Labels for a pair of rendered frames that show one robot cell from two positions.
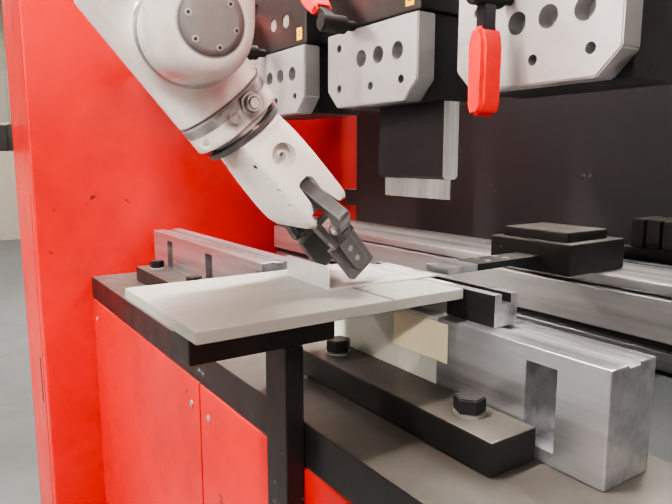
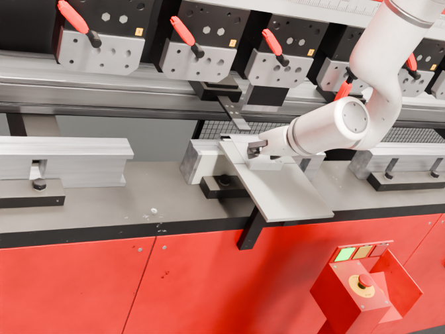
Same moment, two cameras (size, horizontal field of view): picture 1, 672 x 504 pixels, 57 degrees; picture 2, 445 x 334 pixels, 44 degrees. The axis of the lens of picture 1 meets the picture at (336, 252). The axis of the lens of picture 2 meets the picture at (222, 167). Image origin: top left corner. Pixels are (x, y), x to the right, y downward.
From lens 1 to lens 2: 1.44 m
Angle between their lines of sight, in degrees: 88
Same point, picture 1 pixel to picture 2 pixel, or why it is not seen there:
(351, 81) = (267, 76)
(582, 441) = (311, 171)
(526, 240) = (222, 90)
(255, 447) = (216, 238)
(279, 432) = (261, 224)
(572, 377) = (314, 158)
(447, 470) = not seen: hidden behind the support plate
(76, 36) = not seen: outside the picture
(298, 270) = (259, 166)
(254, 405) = (222, 224)
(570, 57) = (355, 87)
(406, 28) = (306, 63)
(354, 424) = not seen: hidden behind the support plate
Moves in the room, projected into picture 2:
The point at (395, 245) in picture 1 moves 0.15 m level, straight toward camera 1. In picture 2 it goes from (99, 87) to (153, 111)
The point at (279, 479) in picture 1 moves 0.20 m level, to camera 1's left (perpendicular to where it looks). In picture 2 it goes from (253, 238) to (243, 297)
